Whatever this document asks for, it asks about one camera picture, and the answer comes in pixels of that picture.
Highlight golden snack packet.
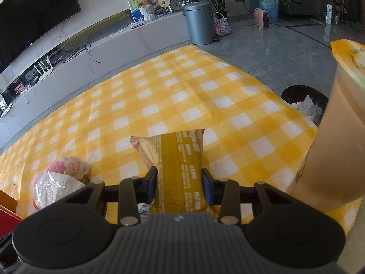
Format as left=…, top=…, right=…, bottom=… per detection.
left=130, top=129, right=213, bottom=214

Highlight woven checked handbag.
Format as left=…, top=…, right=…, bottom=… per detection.
left=212, top=12, right=231, bottom=37

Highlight white marble television console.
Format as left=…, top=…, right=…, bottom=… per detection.
left=0, top=10, right=191, bottom=149

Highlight blue water jug with pump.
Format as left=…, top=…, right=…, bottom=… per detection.
left=258, top=0, right=279, bottom=20

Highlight black waste bin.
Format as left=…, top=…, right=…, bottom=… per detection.
left=281, top=85, right=329, bottom=127

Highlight pink white plastic wrapped bundle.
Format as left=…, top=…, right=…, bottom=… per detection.
left=32, top=156, right=91, bottom=209

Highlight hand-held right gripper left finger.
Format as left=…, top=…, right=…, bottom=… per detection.
left=61, top=166, right=159, bottom=225

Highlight grey pedal trash can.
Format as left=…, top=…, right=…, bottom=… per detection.
left=183, top=1, right=215, bottom=45

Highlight black wall television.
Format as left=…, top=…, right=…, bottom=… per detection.
left=0, top=0, right=82, bottom=75

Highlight white wireless router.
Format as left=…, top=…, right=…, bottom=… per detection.
left=34, top=55, right=55, bottom=80

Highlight black cables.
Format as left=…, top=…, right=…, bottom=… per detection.
left=61, top=34, right=102, bottom=65

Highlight green picture board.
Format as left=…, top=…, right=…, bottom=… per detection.
left=127, top=0, right=167, bottom=25

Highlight dark display shelf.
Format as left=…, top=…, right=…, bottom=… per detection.
left=334, top=0, right=365, bottom=29

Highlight yellow lidded drink cup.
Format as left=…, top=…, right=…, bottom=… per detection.
left=285, top=38, right=365, bottom=214

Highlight yellow checked tablecloth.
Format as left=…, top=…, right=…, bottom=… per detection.
left=0, top=44, right=365, bottom=234

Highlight pink space heater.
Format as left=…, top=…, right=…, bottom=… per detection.
left=254, top=8, right=271, bottom=30

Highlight white standing carton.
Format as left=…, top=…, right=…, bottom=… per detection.
left=324, top=4, right=334, bottom=42

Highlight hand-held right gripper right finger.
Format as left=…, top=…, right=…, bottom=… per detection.
left=201, top=168, right=303, bottom=225

